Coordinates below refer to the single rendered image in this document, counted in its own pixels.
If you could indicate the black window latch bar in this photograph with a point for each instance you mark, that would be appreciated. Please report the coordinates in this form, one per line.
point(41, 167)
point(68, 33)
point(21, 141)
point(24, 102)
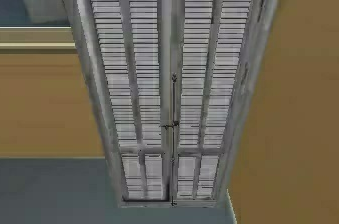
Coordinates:
point(174, 110)

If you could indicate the white louvred window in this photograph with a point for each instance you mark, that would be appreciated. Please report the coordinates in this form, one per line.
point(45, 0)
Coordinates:
point(137, 83)

